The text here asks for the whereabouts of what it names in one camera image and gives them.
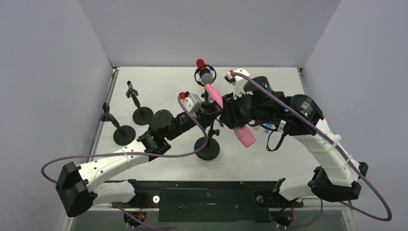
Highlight teal microphone black stand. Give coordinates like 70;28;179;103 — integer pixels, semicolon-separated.
126;80;153;126

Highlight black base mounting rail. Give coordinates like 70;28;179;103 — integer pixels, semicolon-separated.
92;180;339;231

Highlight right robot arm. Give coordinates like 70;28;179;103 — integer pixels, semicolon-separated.
210;71;368;205

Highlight pink microphone black stand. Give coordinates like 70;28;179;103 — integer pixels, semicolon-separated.
194;122;220;161

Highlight red mesh microphone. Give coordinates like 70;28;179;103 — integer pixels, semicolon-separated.
195;59;216;86

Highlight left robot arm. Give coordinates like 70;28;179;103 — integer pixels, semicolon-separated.
55;102;223;218

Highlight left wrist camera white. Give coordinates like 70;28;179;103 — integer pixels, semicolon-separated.
178;91;203;114

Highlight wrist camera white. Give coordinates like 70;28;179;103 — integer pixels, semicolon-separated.
224;68;252;100
178;91;203;114

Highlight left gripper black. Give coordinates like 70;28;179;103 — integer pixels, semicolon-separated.
166;102;223;141

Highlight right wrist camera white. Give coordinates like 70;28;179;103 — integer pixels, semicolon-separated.
224;68;252;100

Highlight black tripod shock-mount stand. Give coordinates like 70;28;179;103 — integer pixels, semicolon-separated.
194;64;220;104

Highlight beige microphone black stand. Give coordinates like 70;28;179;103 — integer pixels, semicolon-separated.
100;102;136;146

